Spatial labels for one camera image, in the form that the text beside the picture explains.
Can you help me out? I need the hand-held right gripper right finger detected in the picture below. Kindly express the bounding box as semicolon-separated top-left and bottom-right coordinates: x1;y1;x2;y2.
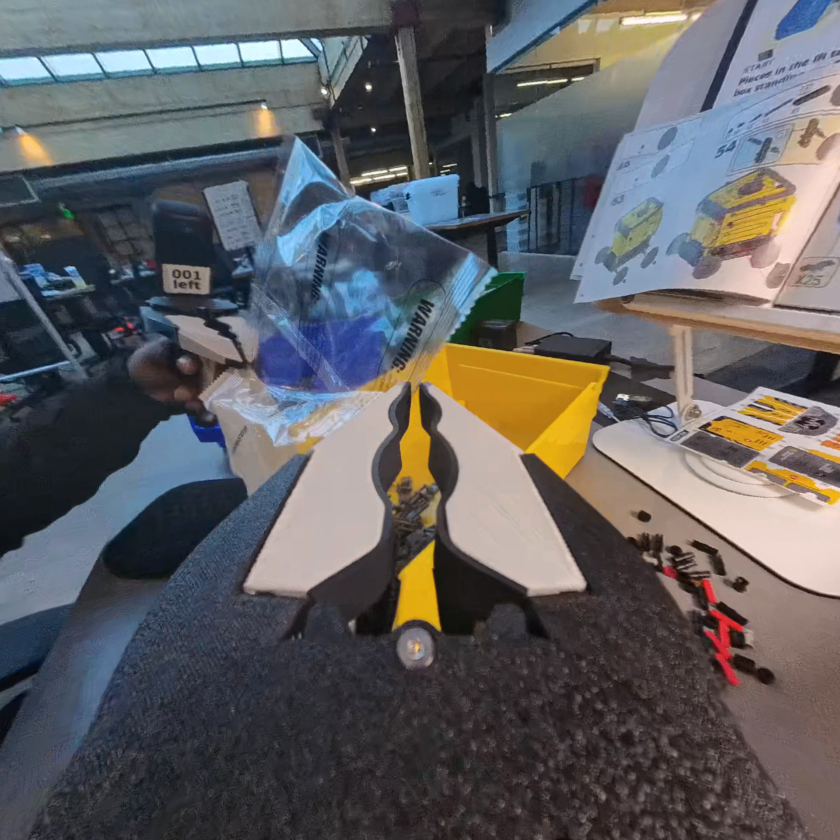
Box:
420;382;588;636

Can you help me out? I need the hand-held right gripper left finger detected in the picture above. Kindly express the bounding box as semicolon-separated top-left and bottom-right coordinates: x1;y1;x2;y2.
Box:
244;382;412;636

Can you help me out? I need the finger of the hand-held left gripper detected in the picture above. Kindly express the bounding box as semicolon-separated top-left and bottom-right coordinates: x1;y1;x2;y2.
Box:
166;307;256;368

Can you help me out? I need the pile of grey track links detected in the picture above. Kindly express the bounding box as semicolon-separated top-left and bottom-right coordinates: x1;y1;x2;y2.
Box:
390;476;441;567

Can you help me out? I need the yellow storage bin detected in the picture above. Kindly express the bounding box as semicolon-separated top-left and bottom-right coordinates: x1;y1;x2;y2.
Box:
295;341;610;632

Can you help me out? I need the clear plastic bag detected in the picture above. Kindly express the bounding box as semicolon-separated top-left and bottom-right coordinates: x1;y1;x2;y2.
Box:
251;136;500;448

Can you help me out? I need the person's left forearm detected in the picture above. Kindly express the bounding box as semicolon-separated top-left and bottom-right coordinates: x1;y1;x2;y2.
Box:
0;367;175;559

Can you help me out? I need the grey desk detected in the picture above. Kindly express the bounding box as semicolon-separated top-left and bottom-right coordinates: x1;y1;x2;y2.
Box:
0;367;840;840

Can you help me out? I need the white task instruction sheet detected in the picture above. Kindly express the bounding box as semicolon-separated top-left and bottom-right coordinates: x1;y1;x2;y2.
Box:
640;0;840;132

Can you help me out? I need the person's left hand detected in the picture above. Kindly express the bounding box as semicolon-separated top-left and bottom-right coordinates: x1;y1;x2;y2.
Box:
128;336;214;421

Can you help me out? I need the black armrest pad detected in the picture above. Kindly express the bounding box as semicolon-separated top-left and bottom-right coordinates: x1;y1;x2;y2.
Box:
101;478;249;580

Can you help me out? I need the skylight window strip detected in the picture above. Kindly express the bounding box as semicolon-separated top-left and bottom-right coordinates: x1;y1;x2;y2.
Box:
0;38;322;86

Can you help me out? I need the black power adapter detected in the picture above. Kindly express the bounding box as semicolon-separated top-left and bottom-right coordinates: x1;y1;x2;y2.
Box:
535;333;613;363

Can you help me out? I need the white book stand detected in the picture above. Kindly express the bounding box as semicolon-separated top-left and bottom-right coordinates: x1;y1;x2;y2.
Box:
592;292;840;597

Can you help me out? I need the scatter of black red pins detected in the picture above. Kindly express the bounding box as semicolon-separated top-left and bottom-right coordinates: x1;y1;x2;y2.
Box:
626;508;777;688

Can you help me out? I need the green storage bin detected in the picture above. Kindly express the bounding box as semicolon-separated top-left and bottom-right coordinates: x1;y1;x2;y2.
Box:
459;272;526;345

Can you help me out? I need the white storage crate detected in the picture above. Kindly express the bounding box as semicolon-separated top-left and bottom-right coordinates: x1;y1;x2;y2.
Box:
403;174;460;225

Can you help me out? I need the wooden ceiling pillar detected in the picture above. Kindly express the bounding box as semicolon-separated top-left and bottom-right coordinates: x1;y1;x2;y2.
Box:
394;26;431;181

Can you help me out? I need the yellow black sticker sheet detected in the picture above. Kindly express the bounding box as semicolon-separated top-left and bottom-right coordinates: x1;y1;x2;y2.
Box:
669;387;840;506

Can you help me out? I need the background table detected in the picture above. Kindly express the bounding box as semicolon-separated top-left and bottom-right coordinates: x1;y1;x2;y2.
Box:
427;210;530;270

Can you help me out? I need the toy building instruction booklet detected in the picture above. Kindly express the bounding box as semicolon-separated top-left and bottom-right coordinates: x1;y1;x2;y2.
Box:
571;98;840;309

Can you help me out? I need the white wall board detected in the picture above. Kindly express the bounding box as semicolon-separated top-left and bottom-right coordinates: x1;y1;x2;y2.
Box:
203;180;263;252

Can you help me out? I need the black cable bundle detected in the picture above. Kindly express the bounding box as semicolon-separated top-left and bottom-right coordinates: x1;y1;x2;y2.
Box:
597;392;680;439

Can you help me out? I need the black power cable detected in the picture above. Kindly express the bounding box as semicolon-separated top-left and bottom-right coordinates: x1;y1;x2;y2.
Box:
607;354;677;383

